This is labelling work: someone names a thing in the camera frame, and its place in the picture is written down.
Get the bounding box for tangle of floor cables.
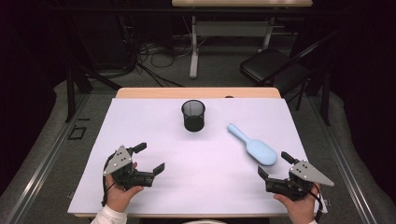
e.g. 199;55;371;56
118;15;200;89

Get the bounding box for white-legged desk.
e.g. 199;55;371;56
171;0;314;79

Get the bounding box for black metal crossbar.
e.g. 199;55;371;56
46;7;344;15

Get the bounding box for person's right hand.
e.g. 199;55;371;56
274;183;321;224

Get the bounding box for person's white clothing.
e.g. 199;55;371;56
181;218;228;224

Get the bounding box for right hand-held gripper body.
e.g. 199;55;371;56
264;159;335;202

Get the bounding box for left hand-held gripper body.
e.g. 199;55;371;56
103;145;155;191

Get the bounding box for black metal stand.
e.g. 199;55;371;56
64;18;123;124

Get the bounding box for person's left hand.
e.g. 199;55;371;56
105;161;145;214

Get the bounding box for black folding chair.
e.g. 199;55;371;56
239;48;312;111

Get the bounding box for hand-held gripper cable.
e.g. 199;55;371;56
309;182;325;224
101;152;117;207

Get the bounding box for wooden table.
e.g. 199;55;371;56
74;87;329;218

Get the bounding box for metal floor rail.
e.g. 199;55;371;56
4;92;92;224
306;92;377;224

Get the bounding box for right hand-held gripper cable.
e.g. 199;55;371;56
309;182;325;224

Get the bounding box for black mesh pen holder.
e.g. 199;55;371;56
180;99;206;133

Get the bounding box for white table mat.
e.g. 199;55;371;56
67;97;329;216

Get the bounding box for left hand-held gripper cable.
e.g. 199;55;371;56
101;152;117;207

